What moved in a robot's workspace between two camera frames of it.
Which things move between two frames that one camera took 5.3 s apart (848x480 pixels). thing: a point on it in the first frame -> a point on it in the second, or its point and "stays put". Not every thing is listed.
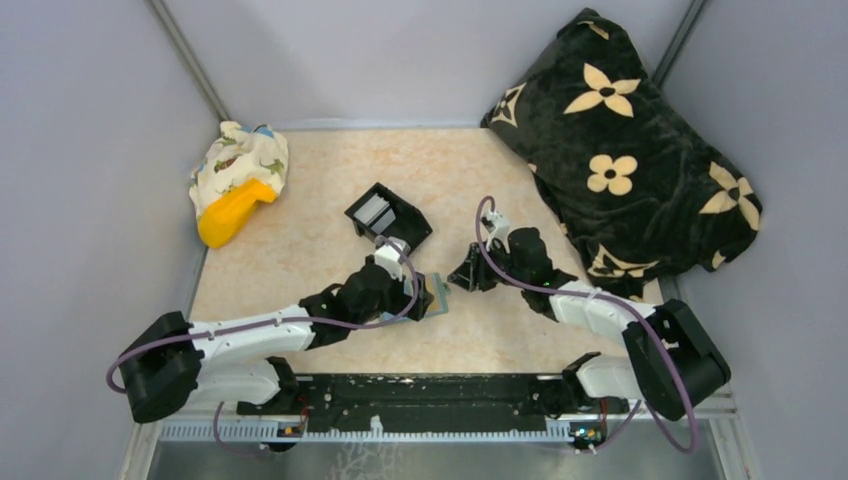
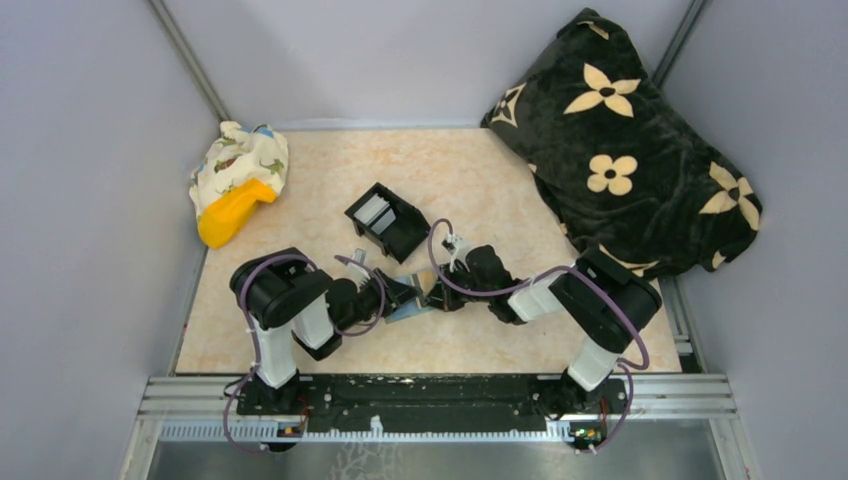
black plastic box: [381, 213] stays put
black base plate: [440, 403] stays put
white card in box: [371, 209] stays put
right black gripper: [493, 266] -> [452, 283]
